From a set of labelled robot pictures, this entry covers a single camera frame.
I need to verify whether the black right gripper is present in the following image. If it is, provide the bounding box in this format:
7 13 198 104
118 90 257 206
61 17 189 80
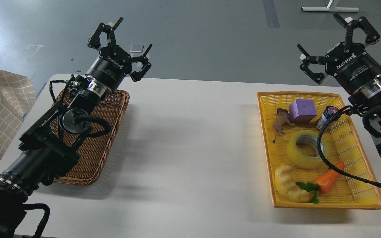
297 13 381 95

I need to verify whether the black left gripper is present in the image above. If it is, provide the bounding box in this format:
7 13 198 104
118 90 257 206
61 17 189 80
86 17 153 93

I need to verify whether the yellow tape roll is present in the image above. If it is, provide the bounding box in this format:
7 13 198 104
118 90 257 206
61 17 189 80
286 130 330 170

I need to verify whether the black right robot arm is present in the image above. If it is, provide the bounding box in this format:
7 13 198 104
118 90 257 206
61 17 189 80
297 13 381 189

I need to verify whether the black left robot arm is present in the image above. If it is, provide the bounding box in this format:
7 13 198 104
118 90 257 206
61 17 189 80
0 18 152 238

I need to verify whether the small jar with dark lid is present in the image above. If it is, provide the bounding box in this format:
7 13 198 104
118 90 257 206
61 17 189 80
316 105 340 132

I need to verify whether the white stand base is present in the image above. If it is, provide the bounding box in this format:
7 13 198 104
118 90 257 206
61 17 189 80
301 0 360 13

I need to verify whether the purple foam block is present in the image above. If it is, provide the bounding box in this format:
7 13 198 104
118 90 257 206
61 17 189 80
289 99 317 123

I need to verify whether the brown toy animal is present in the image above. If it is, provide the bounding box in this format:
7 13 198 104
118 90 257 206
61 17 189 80
272 108 295 143

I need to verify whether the brown wicker basket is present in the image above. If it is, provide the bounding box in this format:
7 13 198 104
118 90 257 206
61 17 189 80
54 90 130 186

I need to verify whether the orange toy carrot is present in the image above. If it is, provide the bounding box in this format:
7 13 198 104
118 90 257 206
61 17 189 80
296 169 341 204

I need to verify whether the yellow plastic basket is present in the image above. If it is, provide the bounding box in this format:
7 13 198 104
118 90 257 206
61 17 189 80
257 91 381 210

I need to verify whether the toy croissant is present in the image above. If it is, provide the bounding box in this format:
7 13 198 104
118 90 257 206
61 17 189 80
274 163 311 203

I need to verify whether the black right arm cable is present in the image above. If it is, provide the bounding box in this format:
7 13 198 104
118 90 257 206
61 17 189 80
317 105 381 197

